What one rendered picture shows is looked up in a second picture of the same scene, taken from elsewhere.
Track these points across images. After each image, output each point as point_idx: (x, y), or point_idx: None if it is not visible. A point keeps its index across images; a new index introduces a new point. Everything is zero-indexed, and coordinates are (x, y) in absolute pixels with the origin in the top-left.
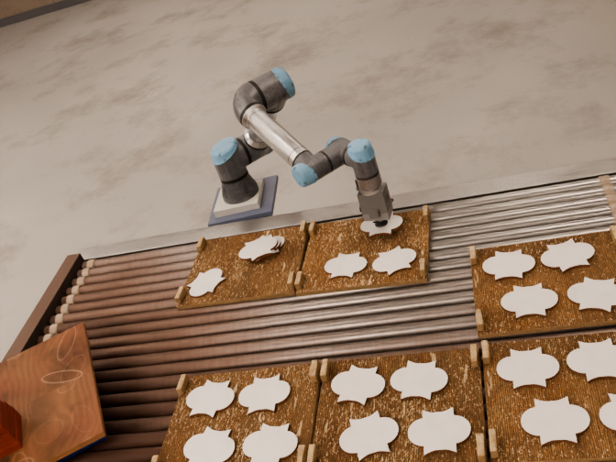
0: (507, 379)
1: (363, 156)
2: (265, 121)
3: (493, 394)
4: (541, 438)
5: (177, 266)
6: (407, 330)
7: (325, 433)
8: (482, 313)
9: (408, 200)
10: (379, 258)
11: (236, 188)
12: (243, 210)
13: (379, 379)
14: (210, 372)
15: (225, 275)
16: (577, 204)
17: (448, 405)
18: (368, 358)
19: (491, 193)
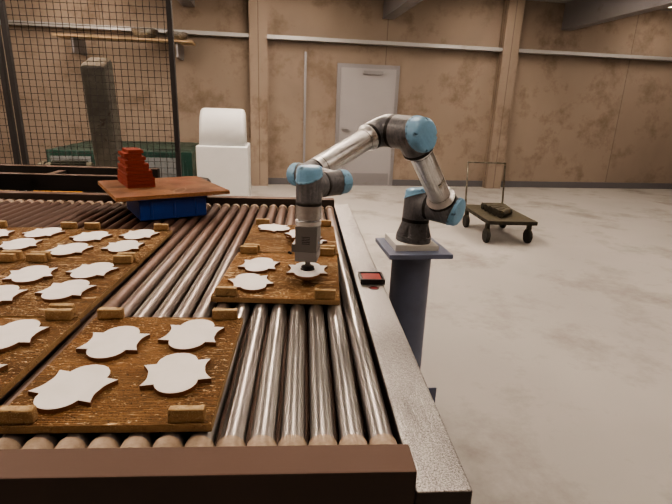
0: (8, 323)
1: (296, 175)
2: (350, 136)
3: (3, 320)
4: None
5: None
6: (149, 295)
7: (58, 264)
8: (126, 320)
9: (372, 296)
10: (258, 275)
11: (401, 225)
12: (391, 245)
13: (86, 276)
14: (173, 238)
15: (280, 233)
16: (314, 405)
17: (20, 302)
18: (121, 275)
19: (373, 344)
